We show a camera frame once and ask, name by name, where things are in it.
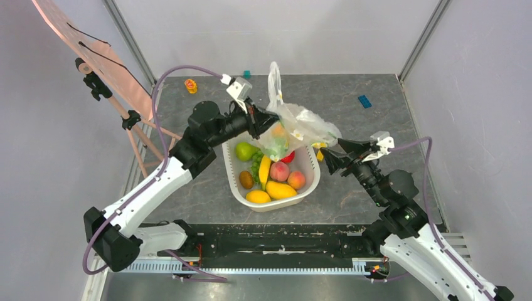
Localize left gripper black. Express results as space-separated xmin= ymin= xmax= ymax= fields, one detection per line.
xmin=207 ymin=95 xmax=282 ymax=148

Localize clear plastic bag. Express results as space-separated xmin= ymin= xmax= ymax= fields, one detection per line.
xmin=257 ymin=61 xmax=341 ymax=162

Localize white plastic basket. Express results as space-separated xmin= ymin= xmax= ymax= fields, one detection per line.
xmin=221 ymin=133 xmax=321 ymax=213

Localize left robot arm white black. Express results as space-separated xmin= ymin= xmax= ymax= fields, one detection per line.
xmin=83 ymin=98 xmax=279 ymax=275

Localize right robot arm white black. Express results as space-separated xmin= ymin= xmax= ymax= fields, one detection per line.
xmin=321 ymin=132 xmax=514 ymax=300

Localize green pear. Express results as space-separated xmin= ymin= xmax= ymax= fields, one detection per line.
xmin=235 ymin=142 xmax=260 ymax=162

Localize green grapes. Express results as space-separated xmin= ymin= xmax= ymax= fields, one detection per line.
xmin=250 ymin=150 xmax=263 ymax=184

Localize red apple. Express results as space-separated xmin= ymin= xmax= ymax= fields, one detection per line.
xmin=280 ymin=151 xmax=295 ymax=164

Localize yellow banana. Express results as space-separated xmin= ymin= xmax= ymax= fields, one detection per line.
xmin=258 ymin=155 xmax=272 ymax=191

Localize pink peach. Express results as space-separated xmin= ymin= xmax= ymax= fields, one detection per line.
xmin=269 ymin=161 xmax=290 ymax=182

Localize orange peach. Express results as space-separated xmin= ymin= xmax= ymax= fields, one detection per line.
xmin=287 ymin=171 xmax=306 ymax=190

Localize blue lego brick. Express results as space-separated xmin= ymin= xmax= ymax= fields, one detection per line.
xmin=358 ymin=95 xmax=372 ymax=108

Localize brown kiwi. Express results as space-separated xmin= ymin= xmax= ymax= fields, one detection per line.
xmin=238 ymin=171 xmax=255 ymax=189

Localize yellow mango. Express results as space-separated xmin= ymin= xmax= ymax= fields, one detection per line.
xmin=265 ymin=181 xmax=297 ymax=200

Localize yellow lemon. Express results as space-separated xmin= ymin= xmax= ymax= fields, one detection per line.
xmin=245 ymin=189 xmax=272 ymax=204

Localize orange yellow toy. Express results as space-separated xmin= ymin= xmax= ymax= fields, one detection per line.
xmin=184 ymin=78 xmax=198 ymax=94

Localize pink tripod stand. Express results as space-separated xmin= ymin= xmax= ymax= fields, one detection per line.
xmin=75 ymin=58 xmax=164 ymax=178

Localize pink perforated board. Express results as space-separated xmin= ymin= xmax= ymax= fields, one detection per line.
xmin=33 ymin=0 xmax=153 ymax=120

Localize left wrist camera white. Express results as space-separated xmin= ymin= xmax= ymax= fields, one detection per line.
xmin=220 ymin=74 xmax=252 ymax=114

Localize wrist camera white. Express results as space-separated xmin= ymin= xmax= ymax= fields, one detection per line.
xmin=220 ymin=74 xmax=252 ymax=114
xmin=362 ymin=131 xmax=395 ymax=162

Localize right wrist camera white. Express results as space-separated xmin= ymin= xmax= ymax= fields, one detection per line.
xmin=362 ymin=131 xmax=395 ymax=162

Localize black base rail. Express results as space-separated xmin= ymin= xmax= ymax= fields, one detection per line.
xmin=174 ymin=220 xmax=391 ymax=269

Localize black cord on board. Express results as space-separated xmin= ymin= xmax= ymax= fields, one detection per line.
xmin=65 ymin=22 xmax=152 ymax=99

